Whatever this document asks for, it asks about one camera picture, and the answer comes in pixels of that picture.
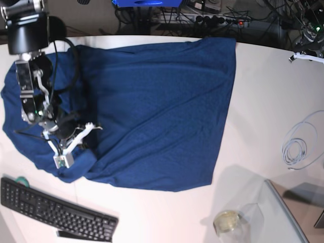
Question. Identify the dark blue t-shirt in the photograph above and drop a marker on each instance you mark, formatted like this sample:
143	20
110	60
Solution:
162	109

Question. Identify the black computer keyboard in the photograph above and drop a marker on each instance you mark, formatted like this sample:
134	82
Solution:
80	222

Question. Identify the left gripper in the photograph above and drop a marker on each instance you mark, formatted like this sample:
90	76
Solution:
314	48

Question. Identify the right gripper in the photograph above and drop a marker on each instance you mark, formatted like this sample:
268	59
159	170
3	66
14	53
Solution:
69	126

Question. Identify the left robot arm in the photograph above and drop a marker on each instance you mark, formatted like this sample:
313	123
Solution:
305	17

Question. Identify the blue box with hole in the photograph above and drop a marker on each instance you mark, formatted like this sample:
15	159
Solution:
147	3

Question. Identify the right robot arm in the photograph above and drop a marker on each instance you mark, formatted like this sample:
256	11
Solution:
30	29

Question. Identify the green tape roll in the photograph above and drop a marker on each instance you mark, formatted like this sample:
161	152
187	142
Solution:
23	181

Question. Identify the clear glass jar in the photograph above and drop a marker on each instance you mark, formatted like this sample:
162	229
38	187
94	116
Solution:
228	227

